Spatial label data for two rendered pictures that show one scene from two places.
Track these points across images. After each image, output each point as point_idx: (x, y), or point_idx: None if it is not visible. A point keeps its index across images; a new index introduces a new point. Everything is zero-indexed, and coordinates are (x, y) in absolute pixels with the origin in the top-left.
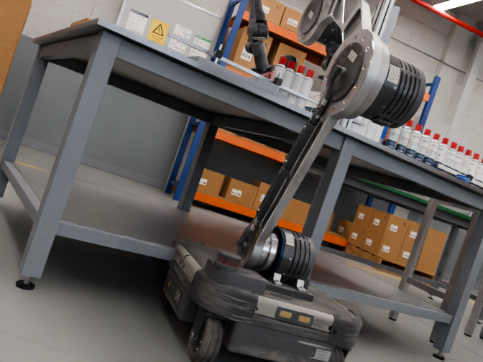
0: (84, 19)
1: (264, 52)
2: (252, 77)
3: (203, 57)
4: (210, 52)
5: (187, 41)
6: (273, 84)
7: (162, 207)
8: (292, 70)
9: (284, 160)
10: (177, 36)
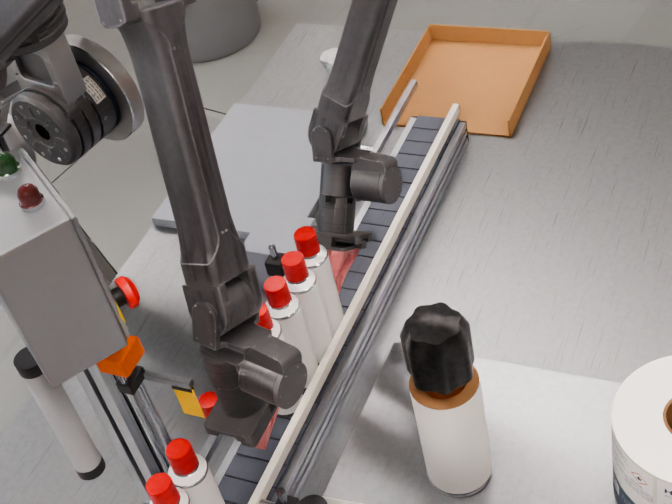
0: (445, 25)
1: (319, 192)
2: (289, 215)
3: (231, 107)
4: (375, 143)
5: (396, 106)
6: (245, 240)
7: None
8: (284, 277)
9: (87, 234)
10: (404, 91)
